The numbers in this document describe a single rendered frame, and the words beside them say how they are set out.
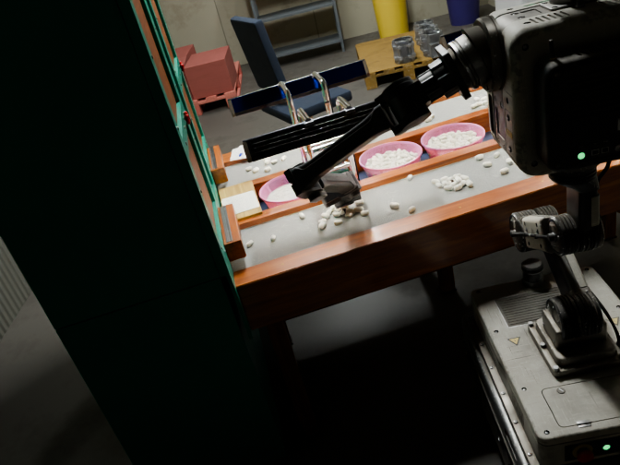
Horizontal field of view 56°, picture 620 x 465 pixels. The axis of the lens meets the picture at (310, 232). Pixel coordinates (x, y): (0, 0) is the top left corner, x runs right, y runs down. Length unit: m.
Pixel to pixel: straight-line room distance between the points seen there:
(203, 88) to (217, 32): 1.83
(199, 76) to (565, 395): 5.36
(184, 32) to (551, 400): 7.21
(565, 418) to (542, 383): 0.13
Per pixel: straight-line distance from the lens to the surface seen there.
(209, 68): 6.46
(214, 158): 2.71
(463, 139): 2.61
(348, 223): 2.12
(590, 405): 1.77
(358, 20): 8.21
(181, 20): 8.27
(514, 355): 1.90
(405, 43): 5.93
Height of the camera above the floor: 1.79
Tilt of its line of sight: 29 degrees down
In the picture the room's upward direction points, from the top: 15 degrees counter-clockwise
